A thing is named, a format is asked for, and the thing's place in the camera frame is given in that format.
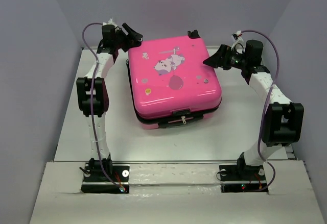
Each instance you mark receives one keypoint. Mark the pink hard-shell suitcase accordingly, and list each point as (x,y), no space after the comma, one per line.
(170,85)

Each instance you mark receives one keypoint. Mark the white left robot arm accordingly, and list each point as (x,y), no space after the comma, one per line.
(92,95)

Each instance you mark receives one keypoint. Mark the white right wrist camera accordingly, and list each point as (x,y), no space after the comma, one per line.
(237,38)

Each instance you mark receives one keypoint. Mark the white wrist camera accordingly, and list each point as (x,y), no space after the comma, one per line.
(237,38)
(111,22)

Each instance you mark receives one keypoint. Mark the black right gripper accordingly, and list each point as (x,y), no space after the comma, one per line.
(220,58)

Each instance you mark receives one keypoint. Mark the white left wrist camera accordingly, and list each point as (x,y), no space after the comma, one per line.
(111,22)

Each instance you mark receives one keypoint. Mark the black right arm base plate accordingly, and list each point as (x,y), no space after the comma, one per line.
(236,180)

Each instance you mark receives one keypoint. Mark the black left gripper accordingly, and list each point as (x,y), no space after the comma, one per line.
(133,36)

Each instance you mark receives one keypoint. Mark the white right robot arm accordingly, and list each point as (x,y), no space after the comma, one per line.
(281,121)

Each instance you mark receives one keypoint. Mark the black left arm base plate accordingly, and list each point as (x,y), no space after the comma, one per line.
(96,182)

